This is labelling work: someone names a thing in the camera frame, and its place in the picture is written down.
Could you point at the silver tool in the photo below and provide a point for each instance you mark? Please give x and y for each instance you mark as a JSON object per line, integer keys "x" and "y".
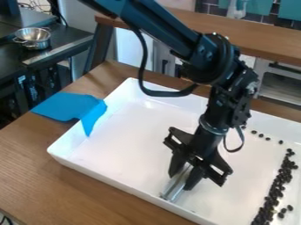
{"x": 174, "y": 190}

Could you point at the white tray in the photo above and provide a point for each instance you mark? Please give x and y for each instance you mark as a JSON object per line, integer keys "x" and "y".
{"x": 129, "y": 140}

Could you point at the pile of black bits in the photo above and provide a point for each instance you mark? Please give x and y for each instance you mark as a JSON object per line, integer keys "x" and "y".
{"x": 279, "y": 184}

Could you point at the black table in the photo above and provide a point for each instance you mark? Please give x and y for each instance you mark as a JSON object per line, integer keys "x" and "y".
{"x": 37, "y": 58}

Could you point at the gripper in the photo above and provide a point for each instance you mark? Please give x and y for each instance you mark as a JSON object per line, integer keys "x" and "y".
{"x": 206, "y": 143}

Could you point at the wooden desk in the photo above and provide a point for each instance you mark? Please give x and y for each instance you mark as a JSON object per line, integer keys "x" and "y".
{"x": 251, "y": 35}

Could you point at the blue dustpan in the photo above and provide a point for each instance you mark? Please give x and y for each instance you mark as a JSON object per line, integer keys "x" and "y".
{"x": 68, "y": 106}

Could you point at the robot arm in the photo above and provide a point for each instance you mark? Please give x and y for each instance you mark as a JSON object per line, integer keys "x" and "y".
{"x": 164, "y": 27}

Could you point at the silver pot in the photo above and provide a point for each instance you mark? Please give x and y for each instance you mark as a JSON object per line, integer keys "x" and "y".
{"x": 33, "y": 37}

